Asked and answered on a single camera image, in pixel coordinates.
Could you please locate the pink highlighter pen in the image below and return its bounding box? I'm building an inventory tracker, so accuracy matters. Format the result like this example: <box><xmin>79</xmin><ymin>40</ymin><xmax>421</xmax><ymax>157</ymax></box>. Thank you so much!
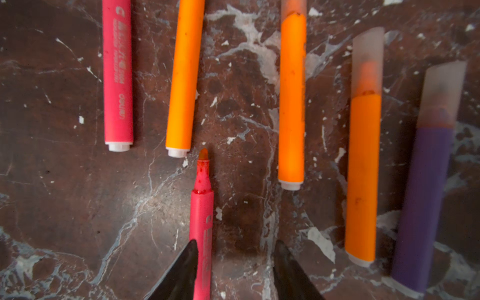
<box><xmin>189</xmin><ymin>148</ymin><xmax>214</xmax><ymax>300</ymax></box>
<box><xmin>102</xmin><ymin>0</ymin><xmax>134</xmax><ymax>153</ymax></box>

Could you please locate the purple highlighter pen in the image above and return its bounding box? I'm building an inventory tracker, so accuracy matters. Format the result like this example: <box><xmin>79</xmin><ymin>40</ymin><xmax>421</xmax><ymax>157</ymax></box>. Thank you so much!
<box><xmin>391</xmin><ymin>61</ymin><xmax>467</xmax><ymax>300</ymax></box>

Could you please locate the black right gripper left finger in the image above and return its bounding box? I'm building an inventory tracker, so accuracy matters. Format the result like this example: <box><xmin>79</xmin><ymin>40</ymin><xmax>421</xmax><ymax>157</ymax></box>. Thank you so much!
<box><xmin>147</xmin><ymin>240</ymin><xmax>199</xmax><ymax>300</ymax></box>

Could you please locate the orange highlighter pen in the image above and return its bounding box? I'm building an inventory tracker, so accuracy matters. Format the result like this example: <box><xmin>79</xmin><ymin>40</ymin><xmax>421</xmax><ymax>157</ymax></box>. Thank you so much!
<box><xmin>345</xmin><ymin>27</ymin><xmax>385</xmax><ymax>268</ymax></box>
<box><xmin>278</xmin><ymin>1</ymin><xmax>307</xmax><ymax>191</ymax></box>

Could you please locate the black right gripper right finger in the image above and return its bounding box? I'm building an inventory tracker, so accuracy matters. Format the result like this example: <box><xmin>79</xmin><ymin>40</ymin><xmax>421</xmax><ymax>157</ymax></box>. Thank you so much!
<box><xmin>272</xmin><ymin>240</ymin><xmax>325</xmax><ymax>300</ymax></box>

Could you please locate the yellow-orange highlighter pen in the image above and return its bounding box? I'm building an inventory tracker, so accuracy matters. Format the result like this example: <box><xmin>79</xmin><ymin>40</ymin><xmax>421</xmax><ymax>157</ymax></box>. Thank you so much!
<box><xmin>166</xmin><ymin>0</ymin><xmax>205</xmax><ymax>158</ymax></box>

